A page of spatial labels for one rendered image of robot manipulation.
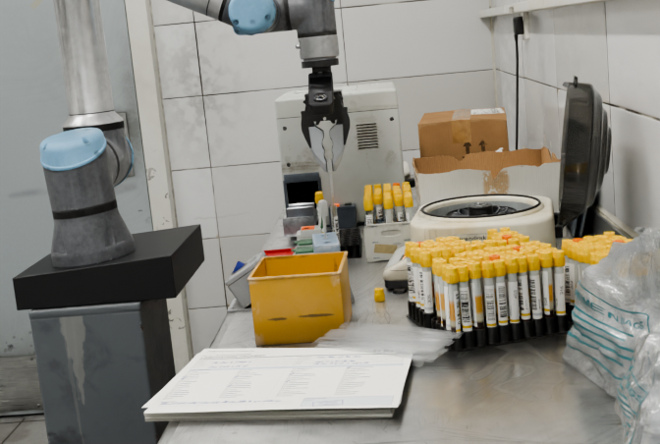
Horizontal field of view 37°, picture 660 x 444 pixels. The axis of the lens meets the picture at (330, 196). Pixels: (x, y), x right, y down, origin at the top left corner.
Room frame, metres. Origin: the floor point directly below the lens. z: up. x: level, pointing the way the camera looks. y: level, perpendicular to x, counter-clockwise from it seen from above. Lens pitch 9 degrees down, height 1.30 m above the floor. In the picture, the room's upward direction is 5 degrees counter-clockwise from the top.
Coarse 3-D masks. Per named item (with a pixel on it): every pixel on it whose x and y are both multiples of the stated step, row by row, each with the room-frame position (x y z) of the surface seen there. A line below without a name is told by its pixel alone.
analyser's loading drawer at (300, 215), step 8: (288, 208) 2.06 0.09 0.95; (296, 208) 2.06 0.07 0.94; (304, 208) 2.06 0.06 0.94; (312, 208) 2.06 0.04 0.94; (288, 216) 2.06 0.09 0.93; (296, 216) 2.06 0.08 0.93; (304, 216) 2.01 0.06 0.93; (312, 216) 2.00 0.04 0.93; (288, 224) 2.01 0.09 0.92; (296, 224) 2.00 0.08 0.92; (304, 224) 2.00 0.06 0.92; (312, 224) 2.00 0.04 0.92; (288, 232) 2.01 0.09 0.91; (296, 232) 2.00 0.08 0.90
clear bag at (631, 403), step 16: (640, 336) 0.95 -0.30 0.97; (656, 336) 0.91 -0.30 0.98; (640, 352) 0.91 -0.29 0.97; (656, 352) 0.89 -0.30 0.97; (640, 368) 0.90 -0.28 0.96; (656, 368) 0.87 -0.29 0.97; (624, 384) 0.91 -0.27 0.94; (640, 384) 0.88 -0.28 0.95; (656, 384) 0.86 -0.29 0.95; (624, 400) 0.89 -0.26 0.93; (640, 400) 0.87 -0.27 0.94; (656, 400) 0.86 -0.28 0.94; (624, 416) 0.91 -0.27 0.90; (640, 416) 0.85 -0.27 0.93; (656, 416) 0.84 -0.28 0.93; (624, 432) 0.90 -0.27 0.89; (640, 432) 0.84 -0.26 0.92; (656, 432) 0.83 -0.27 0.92
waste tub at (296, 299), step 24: (264, 264) 1.46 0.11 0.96; (288, 264) 1.46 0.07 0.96; (312, 264) 1.46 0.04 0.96; (336, 264) 1.46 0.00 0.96; (264, 288) 1.34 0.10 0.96; (288, 288) 1.34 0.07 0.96; (312, 288) 1.33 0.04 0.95; (336, 288) 1.33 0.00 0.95; (264, 312) 1.34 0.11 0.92; (288, 312) 1.34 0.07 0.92; (312, 312) 1.33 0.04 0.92; (336, 312) 1.33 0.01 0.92; (264, 336) 1.34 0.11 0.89; (288, 336) 1.34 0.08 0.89; (312, 336) 1.33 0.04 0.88
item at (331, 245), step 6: (312, 234) 1.61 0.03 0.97; (318, 234) 1.61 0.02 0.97; (330, 234) 1.60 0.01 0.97; (312, 240) 1.59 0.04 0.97; (318, 240) 1.56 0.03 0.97; (324, 240) 1.55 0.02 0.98; (330, 240) 1.55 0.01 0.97; (336, 240) 1.55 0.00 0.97; (318, 246) 1.51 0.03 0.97; (324, 246) 1.51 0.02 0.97; (330, 246) 1.51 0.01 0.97; (336, 246) 1.51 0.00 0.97; (318, 252) 1.51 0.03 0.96; (354, 300) 1.52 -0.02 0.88
